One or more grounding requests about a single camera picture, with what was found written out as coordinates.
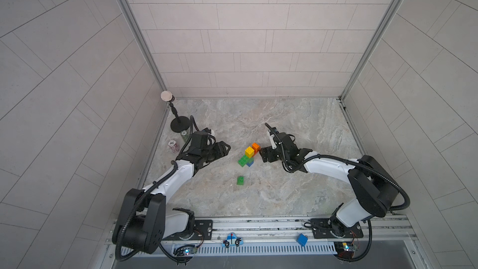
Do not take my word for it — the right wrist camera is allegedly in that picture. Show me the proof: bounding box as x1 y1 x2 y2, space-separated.
268 130 277 149

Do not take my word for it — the circuit board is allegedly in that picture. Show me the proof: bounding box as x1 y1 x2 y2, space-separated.
334 242 360 260
174 244 200 257

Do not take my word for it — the black microphone stand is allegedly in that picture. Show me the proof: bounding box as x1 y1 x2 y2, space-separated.
161 90 191 133

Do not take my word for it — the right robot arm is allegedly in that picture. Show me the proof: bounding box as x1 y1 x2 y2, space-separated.
260 126 411 239

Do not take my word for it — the blue car toy sticker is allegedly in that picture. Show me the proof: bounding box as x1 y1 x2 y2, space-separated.
222 232 243 249

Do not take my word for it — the small green lego brick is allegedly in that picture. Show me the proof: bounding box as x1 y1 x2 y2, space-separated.
237 176 245 186

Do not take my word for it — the orange square lego brick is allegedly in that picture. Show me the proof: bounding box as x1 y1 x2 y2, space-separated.
251 143 261 153

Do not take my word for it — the aluminium front rail frame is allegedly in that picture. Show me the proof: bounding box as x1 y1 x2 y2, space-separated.
104 214 417 259

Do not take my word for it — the right circuit board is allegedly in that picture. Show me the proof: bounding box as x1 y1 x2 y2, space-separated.
334 242 360 260

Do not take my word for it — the pink white small cup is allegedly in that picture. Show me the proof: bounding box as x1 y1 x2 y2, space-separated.
168 139 180 154

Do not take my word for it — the yellow square lego brick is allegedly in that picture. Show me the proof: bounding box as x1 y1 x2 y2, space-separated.
245 146 255 158

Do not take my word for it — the blue cube on rail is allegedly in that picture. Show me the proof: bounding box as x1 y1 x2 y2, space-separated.
296 234 308 247

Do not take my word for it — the green can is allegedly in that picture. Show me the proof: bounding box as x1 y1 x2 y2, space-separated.
180 130 190 143

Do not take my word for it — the left circuit board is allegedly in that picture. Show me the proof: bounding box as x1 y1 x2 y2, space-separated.
174 244 200 257

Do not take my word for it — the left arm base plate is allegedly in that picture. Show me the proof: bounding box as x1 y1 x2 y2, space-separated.
163 220 213 241

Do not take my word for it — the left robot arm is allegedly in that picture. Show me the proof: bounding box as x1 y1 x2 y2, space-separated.
112 117 231 262

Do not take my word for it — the long green lego brick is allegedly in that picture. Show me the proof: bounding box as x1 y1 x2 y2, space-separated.
238 155 254 167

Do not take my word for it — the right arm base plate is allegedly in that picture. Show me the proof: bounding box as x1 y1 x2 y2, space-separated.
304 218 363 239

